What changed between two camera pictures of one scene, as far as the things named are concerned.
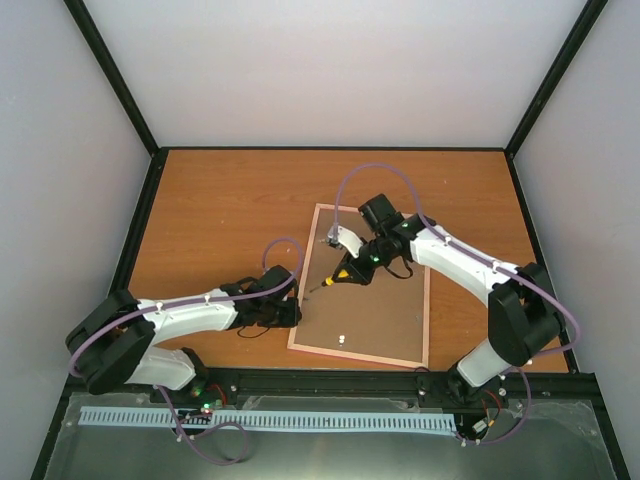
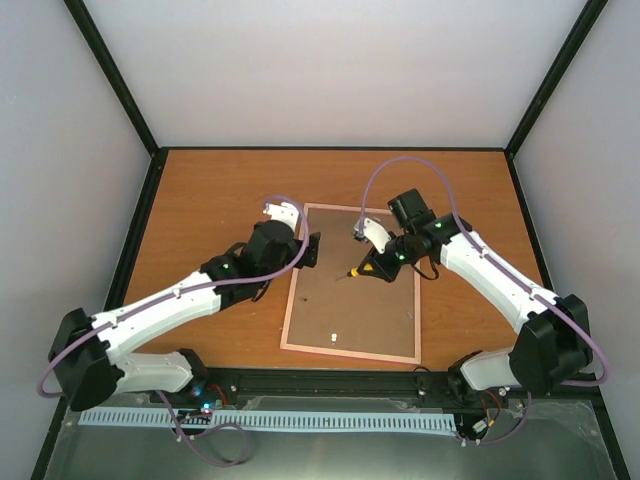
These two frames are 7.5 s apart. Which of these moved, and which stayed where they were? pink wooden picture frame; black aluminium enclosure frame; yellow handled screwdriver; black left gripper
Moved: black left gripper; yellow handled screwdriver
Stayed: pink wooden picture frame; black aluminium enclosure frame
